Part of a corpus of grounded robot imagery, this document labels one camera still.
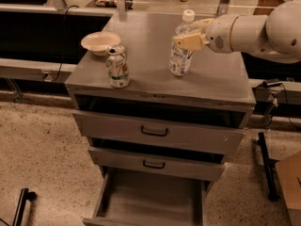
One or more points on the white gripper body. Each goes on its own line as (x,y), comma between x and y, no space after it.
(217,34)

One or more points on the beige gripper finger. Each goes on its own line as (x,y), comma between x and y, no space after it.
(194,40)
(201,24)

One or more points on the clear plastic water bottle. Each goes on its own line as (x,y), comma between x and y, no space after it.
(180,59)

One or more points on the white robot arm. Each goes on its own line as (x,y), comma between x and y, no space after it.
(275,37)

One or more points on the grey top drawer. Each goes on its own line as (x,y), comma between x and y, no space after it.
(181,135)

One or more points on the grey drawer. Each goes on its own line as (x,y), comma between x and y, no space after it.
(181,135)
(174,166)
(134,198)

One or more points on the grey drawer cabinet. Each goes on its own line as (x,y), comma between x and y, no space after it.
(214,92)

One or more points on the grey middle drawer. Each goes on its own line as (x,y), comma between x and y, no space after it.
(174,166)

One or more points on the grey bottom drawer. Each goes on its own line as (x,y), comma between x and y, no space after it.
(134,198)

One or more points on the black power adapter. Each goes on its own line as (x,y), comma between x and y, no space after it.
(271,83)

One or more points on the white green soda can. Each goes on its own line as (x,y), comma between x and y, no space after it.
(116,64)

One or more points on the white paper bowl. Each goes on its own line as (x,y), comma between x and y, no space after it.
(98,42)

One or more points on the brown cardboard box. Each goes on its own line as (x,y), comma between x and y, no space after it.
(289,175)

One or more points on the black metal stand leg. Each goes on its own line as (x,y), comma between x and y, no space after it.
(272,189)

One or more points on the black metal bar left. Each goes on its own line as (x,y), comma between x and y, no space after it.
(25,196)

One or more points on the black top drawer handle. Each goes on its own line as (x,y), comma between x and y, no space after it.
(153,132)

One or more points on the black drawer handle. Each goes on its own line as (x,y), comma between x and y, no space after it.
(153,132)
(152,165)

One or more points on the black middle drawer handle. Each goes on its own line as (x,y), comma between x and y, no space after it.
(152,165)

